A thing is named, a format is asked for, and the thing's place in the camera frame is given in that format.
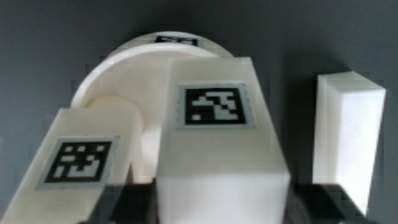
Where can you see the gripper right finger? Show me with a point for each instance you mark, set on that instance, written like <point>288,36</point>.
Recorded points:
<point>322,206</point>

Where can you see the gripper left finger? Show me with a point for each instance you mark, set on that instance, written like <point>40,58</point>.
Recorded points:
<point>125,206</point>

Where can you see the white stool leg with tag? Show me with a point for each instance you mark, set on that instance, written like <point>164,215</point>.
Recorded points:
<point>80,165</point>

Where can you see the white round stool seat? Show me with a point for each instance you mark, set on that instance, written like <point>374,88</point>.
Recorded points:
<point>128,80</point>

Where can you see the white right fence wall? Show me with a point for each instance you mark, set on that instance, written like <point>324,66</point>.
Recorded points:
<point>350,98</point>

